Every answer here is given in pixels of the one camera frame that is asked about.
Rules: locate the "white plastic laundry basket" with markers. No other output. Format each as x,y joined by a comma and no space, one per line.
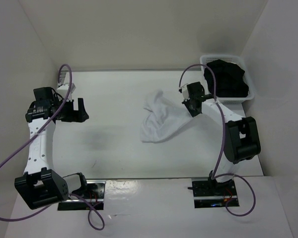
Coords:
204,59

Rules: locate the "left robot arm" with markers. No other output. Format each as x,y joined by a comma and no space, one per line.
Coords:
40,185

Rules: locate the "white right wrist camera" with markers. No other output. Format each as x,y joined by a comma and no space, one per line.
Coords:
184,91

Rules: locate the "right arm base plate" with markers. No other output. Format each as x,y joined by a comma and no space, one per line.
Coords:
210,194

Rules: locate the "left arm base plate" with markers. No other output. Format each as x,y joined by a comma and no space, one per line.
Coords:
94,194

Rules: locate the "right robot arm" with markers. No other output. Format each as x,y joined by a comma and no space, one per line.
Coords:
240,139

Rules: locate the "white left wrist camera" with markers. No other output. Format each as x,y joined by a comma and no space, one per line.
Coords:
62,90

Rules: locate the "white skirt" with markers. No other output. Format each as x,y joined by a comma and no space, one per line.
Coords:
164,120

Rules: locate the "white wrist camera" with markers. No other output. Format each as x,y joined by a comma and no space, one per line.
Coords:
184,91
62,90

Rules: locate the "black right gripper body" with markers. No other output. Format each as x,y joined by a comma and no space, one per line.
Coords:
188,104

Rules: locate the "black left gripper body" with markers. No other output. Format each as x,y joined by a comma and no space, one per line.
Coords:
67,114

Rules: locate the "black skirt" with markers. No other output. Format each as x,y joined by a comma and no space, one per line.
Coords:
229,79

